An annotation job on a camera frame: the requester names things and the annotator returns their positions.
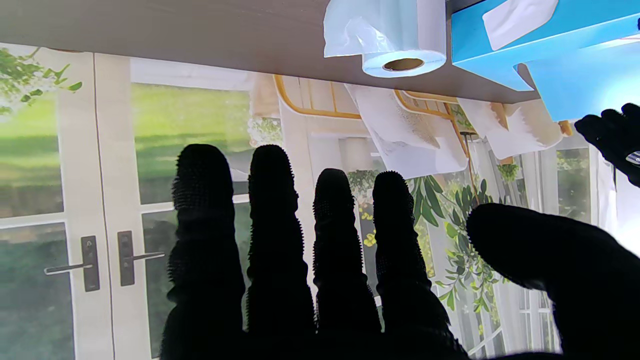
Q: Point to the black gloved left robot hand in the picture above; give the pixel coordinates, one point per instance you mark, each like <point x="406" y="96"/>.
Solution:
<point x="617" y="137"/>

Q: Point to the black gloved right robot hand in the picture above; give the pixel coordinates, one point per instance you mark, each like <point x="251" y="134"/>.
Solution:
<point x="325" y="310"/>

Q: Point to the blue file box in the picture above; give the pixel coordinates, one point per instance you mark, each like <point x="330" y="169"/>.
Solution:
<point x="575" y="50"/>

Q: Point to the light blue label roll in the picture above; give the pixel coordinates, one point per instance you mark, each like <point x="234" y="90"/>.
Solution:
<point x="385" y="30"/>

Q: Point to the garden window backdrop banner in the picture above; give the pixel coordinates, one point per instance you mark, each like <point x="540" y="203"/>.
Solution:
<point x="125" y="175"/>

